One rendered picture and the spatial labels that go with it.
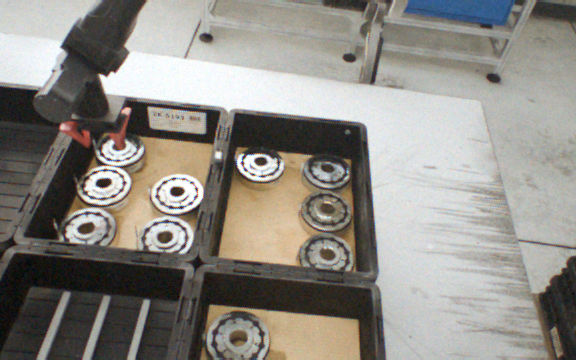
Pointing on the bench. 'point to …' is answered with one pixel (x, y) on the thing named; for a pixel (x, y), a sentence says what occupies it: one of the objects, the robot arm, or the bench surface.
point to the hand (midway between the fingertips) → (104, 143)
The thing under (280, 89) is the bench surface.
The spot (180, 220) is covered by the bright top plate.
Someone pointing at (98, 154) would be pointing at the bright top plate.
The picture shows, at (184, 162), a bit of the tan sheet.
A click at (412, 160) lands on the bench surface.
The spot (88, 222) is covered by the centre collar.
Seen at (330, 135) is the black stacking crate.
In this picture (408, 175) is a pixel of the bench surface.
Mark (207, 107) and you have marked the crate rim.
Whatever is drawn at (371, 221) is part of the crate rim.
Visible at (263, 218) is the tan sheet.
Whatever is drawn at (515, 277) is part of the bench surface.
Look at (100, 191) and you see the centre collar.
